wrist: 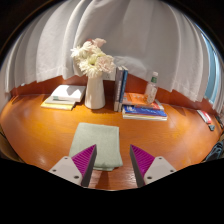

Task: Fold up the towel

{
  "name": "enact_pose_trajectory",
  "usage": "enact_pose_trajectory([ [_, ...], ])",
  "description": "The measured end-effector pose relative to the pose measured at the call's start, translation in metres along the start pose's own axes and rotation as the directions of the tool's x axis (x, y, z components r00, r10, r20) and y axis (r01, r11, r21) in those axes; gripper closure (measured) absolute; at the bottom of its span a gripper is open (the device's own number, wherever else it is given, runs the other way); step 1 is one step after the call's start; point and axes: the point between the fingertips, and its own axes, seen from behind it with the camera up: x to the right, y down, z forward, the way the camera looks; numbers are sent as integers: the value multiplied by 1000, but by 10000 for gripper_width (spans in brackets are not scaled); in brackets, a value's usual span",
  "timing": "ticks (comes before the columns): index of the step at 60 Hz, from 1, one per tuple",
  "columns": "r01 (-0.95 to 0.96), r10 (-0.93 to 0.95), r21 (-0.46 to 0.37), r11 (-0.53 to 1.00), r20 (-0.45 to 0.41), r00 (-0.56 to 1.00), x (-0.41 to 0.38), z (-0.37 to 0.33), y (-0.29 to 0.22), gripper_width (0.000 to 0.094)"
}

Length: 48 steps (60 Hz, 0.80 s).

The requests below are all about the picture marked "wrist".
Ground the white lying book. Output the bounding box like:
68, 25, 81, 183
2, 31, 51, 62
50, 84, 87, 103

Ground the pale green towel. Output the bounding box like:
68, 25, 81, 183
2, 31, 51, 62
68, 122, 124, 172

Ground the white-edged lying book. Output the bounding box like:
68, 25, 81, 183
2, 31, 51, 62
121, 113, 168, 122

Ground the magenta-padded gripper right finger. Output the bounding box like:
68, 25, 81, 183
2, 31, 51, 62
129, 143, 177, 188

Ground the clear bottle with green cap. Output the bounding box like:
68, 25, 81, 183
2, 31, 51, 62
143, 71, 159, 105

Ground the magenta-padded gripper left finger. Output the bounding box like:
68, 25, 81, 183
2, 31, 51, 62
48, 143, 98, 188

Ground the white flower bouquet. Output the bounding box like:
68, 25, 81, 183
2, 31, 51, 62
70, 37, 116, 80

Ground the orange lying book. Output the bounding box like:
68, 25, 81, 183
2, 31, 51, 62
122, 92, 165, 111

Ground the white ceramic vase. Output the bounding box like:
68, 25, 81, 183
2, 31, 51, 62
84, 74, 106, 110

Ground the white curtain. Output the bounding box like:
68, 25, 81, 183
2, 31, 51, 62
1, 0, 224, 111

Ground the blue standing book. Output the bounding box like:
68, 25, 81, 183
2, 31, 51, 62
118, 65, 129, 113

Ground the window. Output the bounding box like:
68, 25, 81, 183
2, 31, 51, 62
199, 33, 221, 104

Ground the pale grey lying book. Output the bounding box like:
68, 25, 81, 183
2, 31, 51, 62
44, 95, 77, 106

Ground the yellow lying book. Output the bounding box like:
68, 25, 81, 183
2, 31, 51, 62
40, 101, 75, 111

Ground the dark jacket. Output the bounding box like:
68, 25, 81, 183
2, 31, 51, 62
203, 139, 224, 163

